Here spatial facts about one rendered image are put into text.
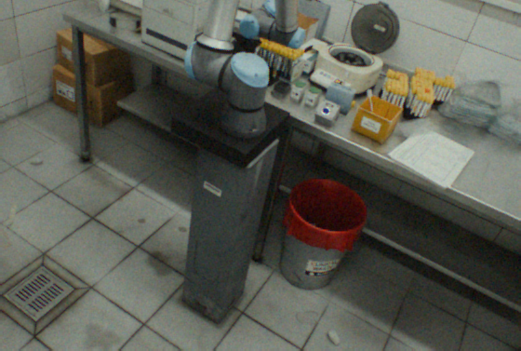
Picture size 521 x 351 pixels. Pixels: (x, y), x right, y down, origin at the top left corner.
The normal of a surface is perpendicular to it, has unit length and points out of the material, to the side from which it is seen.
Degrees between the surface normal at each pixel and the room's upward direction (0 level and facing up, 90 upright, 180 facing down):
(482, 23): 90
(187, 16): 90
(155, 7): 90
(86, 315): 0
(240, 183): 90
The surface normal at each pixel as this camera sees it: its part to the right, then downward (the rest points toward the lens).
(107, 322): 0.16, -0.78
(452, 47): -0.50, 0.46
